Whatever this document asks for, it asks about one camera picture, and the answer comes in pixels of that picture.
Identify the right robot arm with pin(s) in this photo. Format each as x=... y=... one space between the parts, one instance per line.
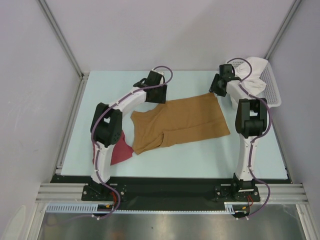
x=251 y=123

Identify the right aluminium frame post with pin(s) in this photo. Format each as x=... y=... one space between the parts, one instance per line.
x=294 y=8

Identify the white plastic basket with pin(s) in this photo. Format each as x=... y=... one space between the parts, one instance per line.
x=271 y=91

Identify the tan tank top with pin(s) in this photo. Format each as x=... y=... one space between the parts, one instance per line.
x=179 y=121

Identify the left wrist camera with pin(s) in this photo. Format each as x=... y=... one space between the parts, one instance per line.
x=160 y=72

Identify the red tank top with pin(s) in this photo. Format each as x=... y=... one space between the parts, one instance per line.
x=122 y=151

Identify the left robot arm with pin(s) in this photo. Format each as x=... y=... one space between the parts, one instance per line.
x=107 y=126

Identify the aluminium frame post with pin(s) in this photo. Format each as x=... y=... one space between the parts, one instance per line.
x=80 y=87
x=294 y=8

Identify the left aluminium frame post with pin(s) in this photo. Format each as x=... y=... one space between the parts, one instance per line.
x=80 y=87

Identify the white tank top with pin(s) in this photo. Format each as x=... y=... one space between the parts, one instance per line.
x=251 y=81

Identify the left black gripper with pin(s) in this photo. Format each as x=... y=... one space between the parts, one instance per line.
x=161 y=99

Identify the white cable duct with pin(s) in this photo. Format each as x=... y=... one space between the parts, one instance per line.
x=104 y=208

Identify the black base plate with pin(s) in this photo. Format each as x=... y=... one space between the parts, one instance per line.
x=167 y=194

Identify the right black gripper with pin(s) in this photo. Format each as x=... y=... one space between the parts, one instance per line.
x=214 y=86

